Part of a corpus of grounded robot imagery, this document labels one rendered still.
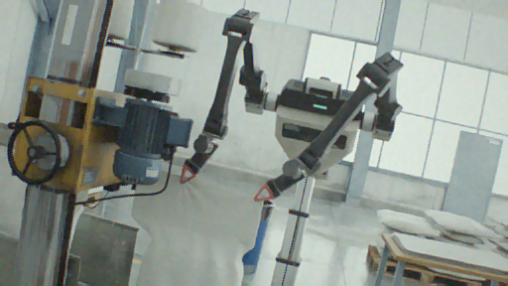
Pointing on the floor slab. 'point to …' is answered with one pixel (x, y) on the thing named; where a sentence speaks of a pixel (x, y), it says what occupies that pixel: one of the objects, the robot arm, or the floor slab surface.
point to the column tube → (45, 271)
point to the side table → (425, 264)
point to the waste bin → (258, 239)
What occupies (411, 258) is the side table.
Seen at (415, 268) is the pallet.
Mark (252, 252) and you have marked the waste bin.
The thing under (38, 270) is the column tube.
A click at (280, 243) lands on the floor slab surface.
